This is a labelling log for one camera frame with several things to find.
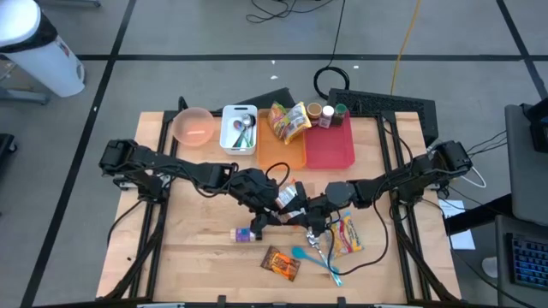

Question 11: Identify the brown orange snack bag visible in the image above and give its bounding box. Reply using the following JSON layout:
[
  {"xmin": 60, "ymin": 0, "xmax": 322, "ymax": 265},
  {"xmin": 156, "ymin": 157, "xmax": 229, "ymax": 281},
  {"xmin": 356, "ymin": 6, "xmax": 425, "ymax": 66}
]
[{"xmin": 259, "ymin": 245, "xmax": 302, "ymax": 282}]

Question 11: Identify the black hanging cable with coil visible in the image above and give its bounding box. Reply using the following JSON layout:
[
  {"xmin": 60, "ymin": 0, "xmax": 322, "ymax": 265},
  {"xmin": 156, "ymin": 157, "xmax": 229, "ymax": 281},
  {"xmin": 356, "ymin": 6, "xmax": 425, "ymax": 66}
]
[{"xmin": 313, "ymin": 0, "xmax": 351, "ymax": 101}]

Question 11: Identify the silver arm base bracket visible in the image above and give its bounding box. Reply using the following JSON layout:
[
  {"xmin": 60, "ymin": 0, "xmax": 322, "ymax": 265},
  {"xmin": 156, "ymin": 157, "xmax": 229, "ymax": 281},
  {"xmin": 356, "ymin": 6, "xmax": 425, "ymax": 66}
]
[{"xmin": 113, "ymin": 177, "xmax": 172, "ymax": 192}]

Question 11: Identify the black aluminium table frame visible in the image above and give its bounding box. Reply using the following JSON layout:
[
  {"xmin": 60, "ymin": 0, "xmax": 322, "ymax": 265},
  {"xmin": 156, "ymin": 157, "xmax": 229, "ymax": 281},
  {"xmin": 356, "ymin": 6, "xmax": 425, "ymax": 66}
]
[{"xmin": 97, "ymin": 96, "xmax": 462, "ymax": 308}]

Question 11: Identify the orange plastic bin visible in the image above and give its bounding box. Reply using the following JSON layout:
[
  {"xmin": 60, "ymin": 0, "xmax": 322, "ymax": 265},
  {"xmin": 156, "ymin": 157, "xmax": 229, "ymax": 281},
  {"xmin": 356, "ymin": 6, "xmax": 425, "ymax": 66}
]
[{"xmin": 255, "ymin": 107, "xmax": 307, "ymax": 171}]

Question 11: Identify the white trash bin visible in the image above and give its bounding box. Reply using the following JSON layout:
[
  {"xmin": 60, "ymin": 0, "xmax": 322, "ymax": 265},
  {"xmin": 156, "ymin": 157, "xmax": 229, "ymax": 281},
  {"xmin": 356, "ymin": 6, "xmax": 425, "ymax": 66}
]
[{"xmin": 0, "ymin": 0, "xmax": 86, "ymax": 98}]

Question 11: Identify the black desk leg bar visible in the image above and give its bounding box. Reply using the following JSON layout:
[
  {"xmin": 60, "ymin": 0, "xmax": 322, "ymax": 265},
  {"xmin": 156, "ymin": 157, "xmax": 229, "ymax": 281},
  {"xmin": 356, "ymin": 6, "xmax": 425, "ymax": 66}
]
[{"xmin": 444, "ymin": 192, "xmax": 515, "ymax": 237}]

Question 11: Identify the yellow hanging cable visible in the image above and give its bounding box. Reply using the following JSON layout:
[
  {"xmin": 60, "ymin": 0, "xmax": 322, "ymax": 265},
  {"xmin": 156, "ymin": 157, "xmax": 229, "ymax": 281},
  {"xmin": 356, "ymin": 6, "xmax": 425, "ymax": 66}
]
[{"xmin": 389, "ymin": 0, "xmax": 424, "ymax": 97}]

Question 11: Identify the white paper sheet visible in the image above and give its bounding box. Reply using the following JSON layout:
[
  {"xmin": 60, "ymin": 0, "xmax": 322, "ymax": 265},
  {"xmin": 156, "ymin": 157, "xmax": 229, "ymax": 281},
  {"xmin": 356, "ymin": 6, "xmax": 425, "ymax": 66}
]
[{"xmin": 438, "ymin": 198, "xmax": 477, "ymax": 252}]

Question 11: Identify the pink plastic bin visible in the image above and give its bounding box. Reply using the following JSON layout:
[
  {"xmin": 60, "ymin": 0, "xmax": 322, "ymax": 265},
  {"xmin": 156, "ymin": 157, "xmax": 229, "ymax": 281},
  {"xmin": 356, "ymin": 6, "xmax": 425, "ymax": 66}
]
[{"xmin": 302, "ymin": 106, "xmax": 357, "ymax": 170}]

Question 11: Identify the white cable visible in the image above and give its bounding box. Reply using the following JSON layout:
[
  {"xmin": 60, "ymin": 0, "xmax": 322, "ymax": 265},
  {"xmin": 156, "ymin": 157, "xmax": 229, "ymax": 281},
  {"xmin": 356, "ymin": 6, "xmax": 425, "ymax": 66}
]
[{"xmin": 460, "ymin": 164, "xmax": 488, "ymax": 190}]

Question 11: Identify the green pink ramen pack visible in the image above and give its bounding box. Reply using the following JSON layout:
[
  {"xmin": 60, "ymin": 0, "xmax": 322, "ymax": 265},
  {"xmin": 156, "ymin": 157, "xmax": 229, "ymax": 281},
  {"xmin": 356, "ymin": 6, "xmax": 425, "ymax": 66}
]
[{"xmin": 267, "ymin": 101, "xmax": 289, "ymax": 140}]

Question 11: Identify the pink translucent bowl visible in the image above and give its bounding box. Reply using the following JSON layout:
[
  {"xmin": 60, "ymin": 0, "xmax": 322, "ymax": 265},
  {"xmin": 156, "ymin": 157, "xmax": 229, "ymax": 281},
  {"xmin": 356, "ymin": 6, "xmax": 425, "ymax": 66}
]
[{"xmin": 171, "ymin": 106, "xmax": 217, "ymax": 148}]

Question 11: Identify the yellow Maruchan ramen pack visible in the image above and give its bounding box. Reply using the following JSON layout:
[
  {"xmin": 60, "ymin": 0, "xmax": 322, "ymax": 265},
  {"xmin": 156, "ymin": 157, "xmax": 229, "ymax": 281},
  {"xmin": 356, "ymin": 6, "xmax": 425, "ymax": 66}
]
[{"xmin": 282, "ymin": 101, "xmax": 313, "ymax": 145}]

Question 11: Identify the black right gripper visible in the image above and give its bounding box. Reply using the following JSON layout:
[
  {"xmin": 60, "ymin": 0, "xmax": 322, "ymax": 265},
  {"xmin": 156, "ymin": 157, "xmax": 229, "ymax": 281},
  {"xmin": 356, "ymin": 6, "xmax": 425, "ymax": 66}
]
[{"xmin": 287, "ymin": 181, "xmax": 340, "ymax": 239}]

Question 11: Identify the black perforated panel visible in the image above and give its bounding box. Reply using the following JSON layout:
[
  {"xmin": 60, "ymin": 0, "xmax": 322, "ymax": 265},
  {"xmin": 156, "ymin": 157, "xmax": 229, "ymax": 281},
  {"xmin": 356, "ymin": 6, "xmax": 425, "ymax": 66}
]
[{"xmin": 326, "ymin": 87, "xmax": 439, "ymax": 147}]

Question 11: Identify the purple iridescent spoon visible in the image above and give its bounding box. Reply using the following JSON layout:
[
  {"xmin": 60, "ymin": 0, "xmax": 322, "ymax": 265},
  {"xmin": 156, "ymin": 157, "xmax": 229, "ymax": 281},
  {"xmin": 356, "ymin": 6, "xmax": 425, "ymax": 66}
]
[{"xmin": 232, "ymin": 119, "xmax": 246, "ymax": 149}]

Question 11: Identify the purple label spice jar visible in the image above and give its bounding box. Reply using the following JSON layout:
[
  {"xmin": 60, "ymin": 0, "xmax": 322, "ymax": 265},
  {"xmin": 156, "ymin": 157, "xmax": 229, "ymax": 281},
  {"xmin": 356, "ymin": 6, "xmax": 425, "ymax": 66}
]
[{"xmin": 229, "ymin": 227, "xmax": 259, "ymax": 244}]

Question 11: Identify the backlit keyboard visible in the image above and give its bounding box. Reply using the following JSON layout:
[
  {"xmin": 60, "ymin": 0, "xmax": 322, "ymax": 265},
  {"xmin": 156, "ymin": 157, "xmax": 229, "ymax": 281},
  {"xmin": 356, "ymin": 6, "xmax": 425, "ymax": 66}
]
[{"xmin": 507, "ymin": 233, "xmax": 548, "ymax": 292}]

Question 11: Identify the black floor object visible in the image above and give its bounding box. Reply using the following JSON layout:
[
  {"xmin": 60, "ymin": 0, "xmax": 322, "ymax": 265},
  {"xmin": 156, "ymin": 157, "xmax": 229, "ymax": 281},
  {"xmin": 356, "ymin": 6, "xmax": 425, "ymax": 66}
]
[{"xmin": 0, "ymin": 133, "xmax": 19, "ymax": 157}]

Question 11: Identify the brown spice jar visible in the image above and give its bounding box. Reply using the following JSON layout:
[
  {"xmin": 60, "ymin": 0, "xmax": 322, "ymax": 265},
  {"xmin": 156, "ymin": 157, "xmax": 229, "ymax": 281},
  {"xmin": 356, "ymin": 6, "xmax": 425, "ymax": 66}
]
[{"xmin": 306, "ymin": 102, "xmax": 324, "ymax": 127}]

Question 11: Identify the dark grey desk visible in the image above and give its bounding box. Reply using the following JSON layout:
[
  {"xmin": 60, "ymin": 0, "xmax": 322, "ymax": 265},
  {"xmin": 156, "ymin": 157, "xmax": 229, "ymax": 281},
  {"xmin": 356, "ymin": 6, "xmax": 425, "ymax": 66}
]
[{"xmin": 495, "ymin": 213, "xmax": 548, "ymax": 308}]

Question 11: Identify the teal plastic spoon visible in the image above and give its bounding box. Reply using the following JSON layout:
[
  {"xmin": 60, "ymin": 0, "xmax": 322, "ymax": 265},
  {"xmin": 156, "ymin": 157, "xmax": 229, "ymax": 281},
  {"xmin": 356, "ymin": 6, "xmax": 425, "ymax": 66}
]
[{"xmin": 291, "ymin": 246, "xmax": 340, "ymax": 275}]

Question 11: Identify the orange Maruchan ramen pack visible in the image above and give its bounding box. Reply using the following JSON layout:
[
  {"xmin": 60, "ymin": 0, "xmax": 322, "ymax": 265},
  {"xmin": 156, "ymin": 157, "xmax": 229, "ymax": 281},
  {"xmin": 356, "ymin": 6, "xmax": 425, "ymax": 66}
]
[{"xmin": 276, "ymin": 181, "xmax": 308, "ymax": 227}]

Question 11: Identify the silver spoon blue handle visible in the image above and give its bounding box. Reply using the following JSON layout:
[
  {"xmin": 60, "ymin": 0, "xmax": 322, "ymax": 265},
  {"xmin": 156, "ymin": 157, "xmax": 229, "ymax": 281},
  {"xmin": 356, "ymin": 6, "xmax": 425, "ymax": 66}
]
[{"xmin": 306, "ymin": 230, "xmax": 344, "ymax": 288}]

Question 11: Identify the yellow red snack packet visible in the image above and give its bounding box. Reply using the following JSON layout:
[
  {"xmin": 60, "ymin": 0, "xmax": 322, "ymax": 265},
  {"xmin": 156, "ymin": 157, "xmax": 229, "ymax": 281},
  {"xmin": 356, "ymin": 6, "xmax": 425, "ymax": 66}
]
[{"xmin": 327, "ymin": 210, "xmax": 366, "ymax": 261}]

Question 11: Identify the white plastic bin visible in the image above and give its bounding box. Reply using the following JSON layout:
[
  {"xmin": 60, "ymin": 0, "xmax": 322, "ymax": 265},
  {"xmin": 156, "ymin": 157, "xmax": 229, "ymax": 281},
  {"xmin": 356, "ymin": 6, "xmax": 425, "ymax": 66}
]
[{"xmin": 219, "ymin": 104, "xmax": 259, "ymax": 156}]

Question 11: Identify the black desk device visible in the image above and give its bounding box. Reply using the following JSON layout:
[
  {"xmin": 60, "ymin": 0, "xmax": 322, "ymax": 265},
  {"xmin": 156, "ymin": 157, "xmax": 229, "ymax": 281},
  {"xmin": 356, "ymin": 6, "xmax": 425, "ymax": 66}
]
[{"xmin": 520, "ymin": 98, "xmax": 548, "ymax": 154}]

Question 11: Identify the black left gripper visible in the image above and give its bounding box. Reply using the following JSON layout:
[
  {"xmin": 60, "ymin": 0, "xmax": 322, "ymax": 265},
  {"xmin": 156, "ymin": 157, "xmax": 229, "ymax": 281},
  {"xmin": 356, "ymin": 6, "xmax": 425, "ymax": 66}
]
[{"xmin": 233, "ymin": 168, "xmax": 295, "ymax": 240}]

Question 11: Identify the small clear glass bottle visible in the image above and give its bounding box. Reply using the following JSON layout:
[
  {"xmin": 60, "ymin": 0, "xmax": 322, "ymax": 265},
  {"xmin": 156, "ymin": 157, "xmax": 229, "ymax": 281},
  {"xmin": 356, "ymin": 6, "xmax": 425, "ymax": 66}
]
[{"xmin": 319, "ymin": 104, "xmax": 336, "ymax": 129}]

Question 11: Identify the green lid glass jar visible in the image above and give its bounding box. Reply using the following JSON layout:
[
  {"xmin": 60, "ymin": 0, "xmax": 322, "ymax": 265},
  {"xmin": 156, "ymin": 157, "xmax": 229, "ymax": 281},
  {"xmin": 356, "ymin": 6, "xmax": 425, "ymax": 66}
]
[{"xmin": 332, "ymin": 103, "xmax": 348, "ymax": 127}]

